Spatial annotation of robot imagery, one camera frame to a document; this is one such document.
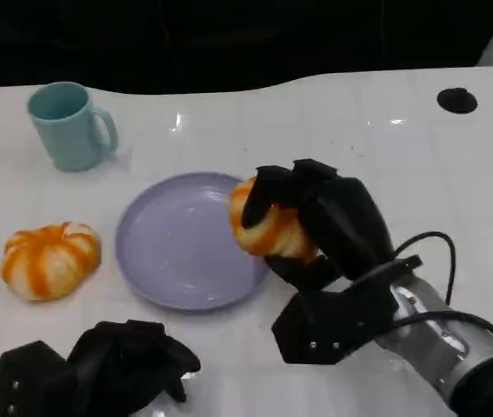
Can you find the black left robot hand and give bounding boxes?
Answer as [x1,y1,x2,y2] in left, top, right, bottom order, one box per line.
[66,320,202,417]

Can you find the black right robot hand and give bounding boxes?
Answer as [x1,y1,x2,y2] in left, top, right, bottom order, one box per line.
[243,158,397,292]

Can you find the orange white toy bread roll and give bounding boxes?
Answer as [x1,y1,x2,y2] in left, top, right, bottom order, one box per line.
[0,222,102,303]
[230,175,319,264]

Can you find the lilac plate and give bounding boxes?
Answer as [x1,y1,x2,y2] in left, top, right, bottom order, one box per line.
[114,172,273,312]

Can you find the pale green mug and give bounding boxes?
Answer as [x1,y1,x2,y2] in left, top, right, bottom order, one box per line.
[26,82,119,173]

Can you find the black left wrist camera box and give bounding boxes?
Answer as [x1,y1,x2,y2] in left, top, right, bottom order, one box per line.
[0,341,72,417]

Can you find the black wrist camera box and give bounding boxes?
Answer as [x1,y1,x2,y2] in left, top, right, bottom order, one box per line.
[270,255,423,365]
[0,341,72,417]

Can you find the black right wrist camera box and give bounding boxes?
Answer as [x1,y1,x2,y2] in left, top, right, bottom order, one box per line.
[270,255,423,365]

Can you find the black looping robot cable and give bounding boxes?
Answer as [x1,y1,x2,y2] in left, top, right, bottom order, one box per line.
[390,231,457,306]

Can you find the black robot cable along forearm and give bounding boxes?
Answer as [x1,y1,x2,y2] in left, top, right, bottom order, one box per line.
[391,309,493,358]

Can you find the black table cable grommet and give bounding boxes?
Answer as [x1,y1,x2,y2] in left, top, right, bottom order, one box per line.
[436,87,479,115]

